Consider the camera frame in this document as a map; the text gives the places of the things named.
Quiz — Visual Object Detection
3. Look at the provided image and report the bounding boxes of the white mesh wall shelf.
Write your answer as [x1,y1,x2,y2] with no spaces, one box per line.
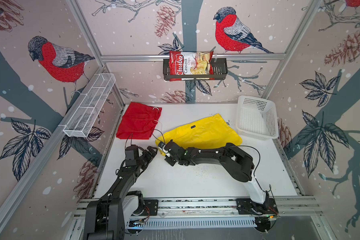
[63,73,116,138]

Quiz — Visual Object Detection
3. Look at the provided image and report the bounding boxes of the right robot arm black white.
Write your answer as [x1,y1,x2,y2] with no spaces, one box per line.
[158,141,279,216]

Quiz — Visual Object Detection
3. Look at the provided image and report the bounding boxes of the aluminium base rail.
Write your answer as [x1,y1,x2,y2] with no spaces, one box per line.
[74,195,319,218]

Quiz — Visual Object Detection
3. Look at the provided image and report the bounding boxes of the red shorts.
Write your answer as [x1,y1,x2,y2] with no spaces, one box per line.
[116,103,162,140]

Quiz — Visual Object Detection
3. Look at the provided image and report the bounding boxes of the black wire wall basket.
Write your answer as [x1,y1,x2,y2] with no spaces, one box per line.
[163,58,228,82]

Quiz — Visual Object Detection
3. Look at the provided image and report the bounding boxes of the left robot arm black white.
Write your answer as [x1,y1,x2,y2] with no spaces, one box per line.
[83,145,158,240]

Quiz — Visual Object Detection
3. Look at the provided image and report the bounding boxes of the white plastic basket tray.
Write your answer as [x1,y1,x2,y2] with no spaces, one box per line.
[235,96,279,141]

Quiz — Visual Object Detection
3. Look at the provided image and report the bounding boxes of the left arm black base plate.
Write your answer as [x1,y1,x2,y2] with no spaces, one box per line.
[132,200,159,217]

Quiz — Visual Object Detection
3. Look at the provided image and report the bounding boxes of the red cassava chips bag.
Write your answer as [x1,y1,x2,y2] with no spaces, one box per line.
[169,51,214,77]

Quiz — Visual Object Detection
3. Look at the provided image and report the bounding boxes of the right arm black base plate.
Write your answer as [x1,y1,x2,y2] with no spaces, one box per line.
[236,198,279,216]

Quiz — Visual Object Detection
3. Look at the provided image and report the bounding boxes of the horizontal aluminium frame bar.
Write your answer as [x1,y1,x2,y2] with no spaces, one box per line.
[101,53,287,63]

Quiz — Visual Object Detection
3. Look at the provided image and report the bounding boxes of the yellow shorts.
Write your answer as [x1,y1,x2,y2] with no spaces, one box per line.
[155,114,243,149]

